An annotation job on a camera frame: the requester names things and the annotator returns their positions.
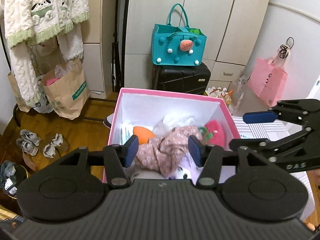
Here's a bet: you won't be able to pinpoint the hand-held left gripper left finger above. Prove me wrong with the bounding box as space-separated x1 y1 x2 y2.
56 134 139 188

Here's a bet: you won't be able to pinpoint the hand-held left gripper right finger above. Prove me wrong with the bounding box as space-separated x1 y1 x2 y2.
188 135 269 188

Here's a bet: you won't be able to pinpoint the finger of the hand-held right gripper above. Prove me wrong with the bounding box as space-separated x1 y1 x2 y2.
243 99 320 130
229 127 313 162

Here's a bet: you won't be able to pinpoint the orange ball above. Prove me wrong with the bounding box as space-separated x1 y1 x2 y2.
132 126 156 145

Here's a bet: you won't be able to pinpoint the purple plush toy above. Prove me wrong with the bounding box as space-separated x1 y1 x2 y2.
167 152 200 180

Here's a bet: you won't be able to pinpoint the pink strawberry plush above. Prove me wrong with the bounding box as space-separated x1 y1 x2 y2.
197 120 225 148

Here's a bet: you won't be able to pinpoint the pink floral cloth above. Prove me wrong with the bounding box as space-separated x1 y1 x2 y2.
136 126 203 178

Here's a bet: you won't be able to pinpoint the clear plastic bag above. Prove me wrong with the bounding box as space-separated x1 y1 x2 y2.
229 75 250 115
152 114 198 138

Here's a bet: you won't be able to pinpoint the pink cardboard box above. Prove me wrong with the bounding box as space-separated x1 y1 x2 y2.
102 87 242 184

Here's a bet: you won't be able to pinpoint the blue tissue pack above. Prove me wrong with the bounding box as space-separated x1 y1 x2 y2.
121 121 135 145

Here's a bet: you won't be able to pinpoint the pink tote bag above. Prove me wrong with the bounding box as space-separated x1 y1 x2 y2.
247 50 288 107

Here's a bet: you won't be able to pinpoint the dark slipper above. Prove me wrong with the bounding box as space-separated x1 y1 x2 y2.
103 114 114 130

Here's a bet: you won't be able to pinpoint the white scalloped basket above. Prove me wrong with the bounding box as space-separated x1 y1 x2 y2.
205 86 229 99

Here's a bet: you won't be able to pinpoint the black suitcase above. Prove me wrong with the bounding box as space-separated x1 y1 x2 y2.
151 61 212 96

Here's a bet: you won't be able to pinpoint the brown paper bag green print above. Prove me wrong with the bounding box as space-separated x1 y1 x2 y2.
41 59 90 119

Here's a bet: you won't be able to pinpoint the black folded stand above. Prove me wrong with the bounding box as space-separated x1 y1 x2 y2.
111 0 132 93

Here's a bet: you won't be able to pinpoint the printed plastic bag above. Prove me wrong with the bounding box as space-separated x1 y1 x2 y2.
31 75 54 113

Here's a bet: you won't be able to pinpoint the grey sneaker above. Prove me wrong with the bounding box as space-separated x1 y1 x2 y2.
16 138 38 157
20 129 42 145

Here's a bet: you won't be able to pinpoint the teal felt tote bag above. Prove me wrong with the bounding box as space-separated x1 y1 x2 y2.
152 3 207 67

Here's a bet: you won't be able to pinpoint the beige wardrobe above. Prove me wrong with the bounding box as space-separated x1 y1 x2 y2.
82 0 274 98

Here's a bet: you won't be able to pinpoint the dark plastic bag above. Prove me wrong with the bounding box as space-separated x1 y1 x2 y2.
0 160 20 197

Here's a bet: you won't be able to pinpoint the plain brown paper bag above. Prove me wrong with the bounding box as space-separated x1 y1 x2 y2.
7 71 32 113

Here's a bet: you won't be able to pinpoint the white fleece pants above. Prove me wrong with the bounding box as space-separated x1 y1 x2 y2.
10 24 84 108

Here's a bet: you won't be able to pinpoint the yellow blanket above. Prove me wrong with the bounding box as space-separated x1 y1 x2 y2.
0 205 18 223

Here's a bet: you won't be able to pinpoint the black hair ties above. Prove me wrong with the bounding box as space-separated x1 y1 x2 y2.
279 37 295 58

